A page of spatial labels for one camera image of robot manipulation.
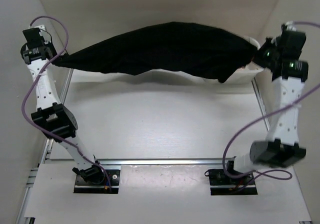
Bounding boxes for black trousers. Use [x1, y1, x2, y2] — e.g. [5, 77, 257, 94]
[53, 22, 258, 83]

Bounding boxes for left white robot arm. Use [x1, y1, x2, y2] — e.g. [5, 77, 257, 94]
[21, 25, 105, 185]

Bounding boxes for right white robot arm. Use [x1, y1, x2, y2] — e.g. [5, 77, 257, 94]
[222, 22, 309, 184]

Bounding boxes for white plastic basket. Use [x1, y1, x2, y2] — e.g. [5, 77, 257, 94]
[203, 35, 264, 85]

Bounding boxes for aluminium frame rail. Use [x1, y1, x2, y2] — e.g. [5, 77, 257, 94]
[251, 77, 270, 131]

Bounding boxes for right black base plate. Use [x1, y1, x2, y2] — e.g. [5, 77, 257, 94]
[204, 169, 258, 196]

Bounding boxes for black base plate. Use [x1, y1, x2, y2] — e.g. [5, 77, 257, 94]
[204, 169, 258, 196]
[72, 166, 121, 194]

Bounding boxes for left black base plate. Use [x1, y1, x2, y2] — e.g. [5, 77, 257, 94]
[72, 166, 121, 194]

